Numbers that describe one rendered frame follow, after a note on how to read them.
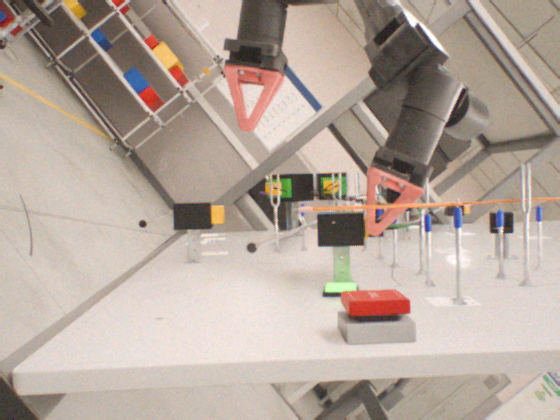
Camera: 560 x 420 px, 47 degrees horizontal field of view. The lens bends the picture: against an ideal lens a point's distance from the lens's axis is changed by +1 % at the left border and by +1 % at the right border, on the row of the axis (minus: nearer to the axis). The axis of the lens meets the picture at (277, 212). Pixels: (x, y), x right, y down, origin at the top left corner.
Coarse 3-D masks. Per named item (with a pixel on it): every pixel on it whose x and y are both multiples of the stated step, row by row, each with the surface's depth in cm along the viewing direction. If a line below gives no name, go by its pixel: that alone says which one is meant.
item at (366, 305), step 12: (348, 300) 51; (360, 300) 51; (372, 300) 51; (384, 300) 51; (396, 300) 51; (408, 300) 51; (348, 312) 51; (360, 312) 51; (372, 312) 51; (384, 312) 51; (396, 312) 51; (408, 312) 51
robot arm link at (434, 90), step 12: (420, 72) 74; (432, 72) 73; (444, 72) 73; (420, 84) 74; (432, 84) 73; (444, 84) 73; (456, 84) 73; (408, 96) 75; (420, 96) 74; (432, 96) 73; (444, 96) 73; (456, 96) 74; (420, 108) 73; (432, 108) 73; (444, 108) 74; (456, 108) 77; (444, 120) 75
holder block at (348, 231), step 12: (324, 216) 76; (336, 216) 76; (348, 216) 76; (360, 216) 76; (324, 228) 76; (336, 228) 76; (348, 228) 76; (360, 228) 76; (324, 240) 76; (336, 240) 76; (348, 240) 76; (360, 240) 76
